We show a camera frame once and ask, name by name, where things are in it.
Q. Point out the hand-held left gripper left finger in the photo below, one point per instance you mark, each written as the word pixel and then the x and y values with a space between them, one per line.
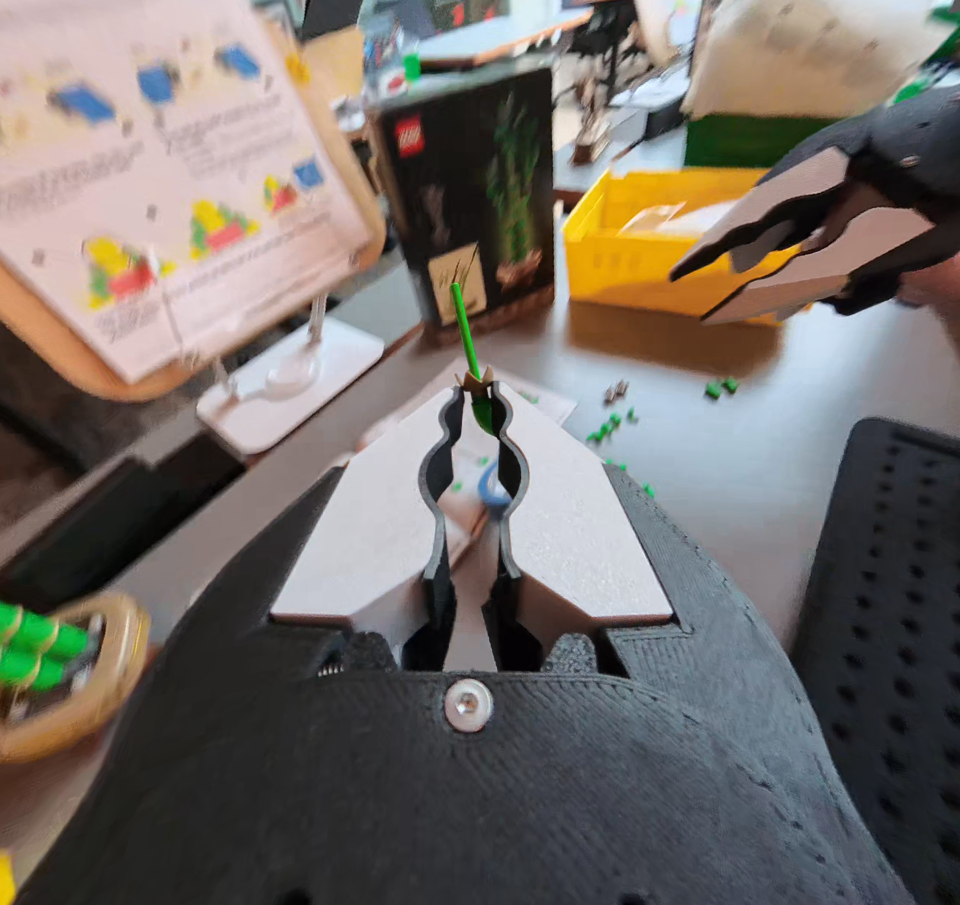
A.
pixel 352 545

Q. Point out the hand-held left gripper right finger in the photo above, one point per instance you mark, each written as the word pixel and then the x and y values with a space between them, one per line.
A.
pixel 592 545

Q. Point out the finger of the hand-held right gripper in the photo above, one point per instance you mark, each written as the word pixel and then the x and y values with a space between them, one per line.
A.
pixel 847 252
pixel 787 189

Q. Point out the green lego stem assembly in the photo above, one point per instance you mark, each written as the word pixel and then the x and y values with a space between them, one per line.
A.
pixel 463 327

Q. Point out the lego instruction booklet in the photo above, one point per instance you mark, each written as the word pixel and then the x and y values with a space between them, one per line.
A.
pixel 551 404

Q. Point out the scattered green lego pieces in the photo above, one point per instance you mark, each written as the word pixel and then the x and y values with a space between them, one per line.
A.
pixel 712 390

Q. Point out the lego bamboo pot model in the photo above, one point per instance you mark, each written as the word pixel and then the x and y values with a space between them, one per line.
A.
pixel 37 650

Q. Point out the black lego set box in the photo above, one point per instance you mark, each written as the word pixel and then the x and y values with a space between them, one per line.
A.
pixel 450 192

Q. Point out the green plastic bin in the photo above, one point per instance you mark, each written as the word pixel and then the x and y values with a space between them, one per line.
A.
pixel 750 140

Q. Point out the crumpled white paper bag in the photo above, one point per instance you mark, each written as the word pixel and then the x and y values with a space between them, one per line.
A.
pixel 690 224

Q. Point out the blue masking tape roll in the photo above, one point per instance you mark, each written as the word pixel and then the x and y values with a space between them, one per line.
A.
pixel 491 492

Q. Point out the white printed paper bags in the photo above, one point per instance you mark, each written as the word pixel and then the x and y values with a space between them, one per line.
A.
pixel 810 42

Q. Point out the yellow plastic bin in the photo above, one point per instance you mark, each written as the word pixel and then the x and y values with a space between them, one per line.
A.
pixel 622 267

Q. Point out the white stand base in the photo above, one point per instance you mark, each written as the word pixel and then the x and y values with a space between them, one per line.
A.
pixel 337 357

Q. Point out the black rectangular device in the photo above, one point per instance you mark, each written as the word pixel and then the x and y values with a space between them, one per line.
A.
pixel 112 522

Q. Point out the printed instruction sheet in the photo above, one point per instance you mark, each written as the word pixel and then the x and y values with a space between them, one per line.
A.
pixel 187 132

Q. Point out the wooden instruction board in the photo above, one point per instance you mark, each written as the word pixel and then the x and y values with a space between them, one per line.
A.
pixel 330 57

